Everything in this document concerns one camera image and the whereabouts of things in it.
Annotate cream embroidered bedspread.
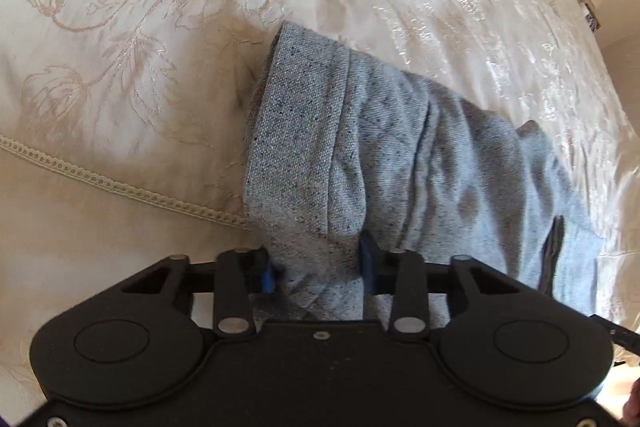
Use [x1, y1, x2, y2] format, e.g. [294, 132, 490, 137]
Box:
[0, 0, 640, 427]

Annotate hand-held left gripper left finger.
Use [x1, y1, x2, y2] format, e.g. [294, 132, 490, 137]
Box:
[119, 248, 276, 339]

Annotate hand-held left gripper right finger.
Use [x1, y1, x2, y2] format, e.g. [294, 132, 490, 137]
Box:
[358, 234, 522, 340]

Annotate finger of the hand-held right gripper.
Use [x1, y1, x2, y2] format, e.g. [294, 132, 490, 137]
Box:
[589, 314, 640, 350]

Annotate dark patterned bedside object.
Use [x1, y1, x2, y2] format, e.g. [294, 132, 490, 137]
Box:
[582, 2, 604, 30]

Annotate grey speckled pants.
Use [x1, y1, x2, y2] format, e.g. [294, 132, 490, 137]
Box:
[242, 21, 610, 324]

